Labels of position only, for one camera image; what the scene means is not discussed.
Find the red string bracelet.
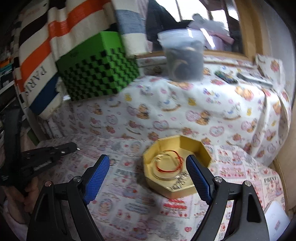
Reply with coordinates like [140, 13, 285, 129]
[155, 150, 184, 173]

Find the person's left hand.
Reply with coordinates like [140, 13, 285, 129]
[2, 177, 40, 224]

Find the white paper sheet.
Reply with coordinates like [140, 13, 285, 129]
[264, 201, 290, 241]

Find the print patterned table cloth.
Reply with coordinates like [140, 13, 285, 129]
[39, 134, 285, 240]

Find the yellow octagonal cardboard box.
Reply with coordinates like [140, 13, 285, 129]
[143, 136, 212, 199]

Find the baby bear patterned cloth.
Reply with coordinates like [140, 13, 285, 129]
[48, 54, 292, 166]

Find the green black checkered box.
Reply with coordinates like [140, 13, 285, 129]
[56, 31, 139, 101]

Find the striped Paris curtain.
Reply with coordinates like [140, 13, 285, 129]
[14, 1, 148, 120]

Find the silver flat device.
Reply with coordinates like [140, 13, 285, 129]
[237, 72, 273, 89]

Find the colourful lighter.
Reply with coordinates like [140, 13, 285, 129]
[214, 71, 238, 84]

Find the clear plastic lidded tub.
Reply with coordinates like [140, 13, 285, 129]
[158, 29, 205, 82]

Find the black hanging garment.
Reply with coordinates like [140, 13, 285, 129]
[145, 1, 191, 44]

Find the wooden window frame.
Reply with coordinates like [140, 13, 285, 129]
[139, 1, 257, 59]

